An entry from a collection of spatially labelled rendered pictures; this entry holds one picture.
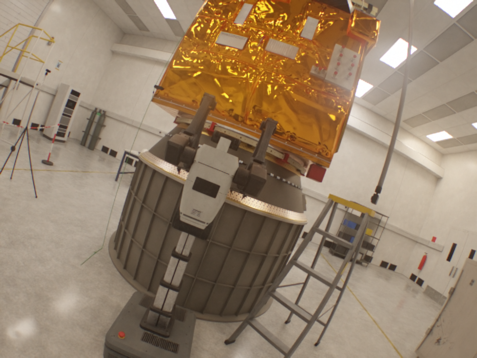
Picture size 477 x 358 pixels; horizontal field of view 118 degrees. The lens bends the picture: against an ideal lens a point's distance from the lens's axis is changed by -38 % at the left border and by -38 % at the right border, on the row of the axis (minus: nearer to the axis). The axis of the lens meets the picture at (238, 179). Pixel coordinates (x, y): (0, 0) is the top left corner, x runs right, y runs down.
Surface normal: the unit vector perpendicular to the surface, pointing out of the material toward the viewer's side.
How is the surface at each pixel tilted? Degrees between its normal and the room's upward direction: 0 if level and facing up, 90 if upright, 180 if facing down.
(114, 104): 90
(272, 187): 62
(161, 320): 90
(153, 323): 90
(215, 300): 90
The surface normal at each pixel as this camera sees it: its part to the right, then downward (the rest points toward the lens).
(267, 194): 0.51, -0.27
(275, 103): -0.17, -0.06
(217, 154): 0.06, 0.06
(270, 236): 0.51, 0.24
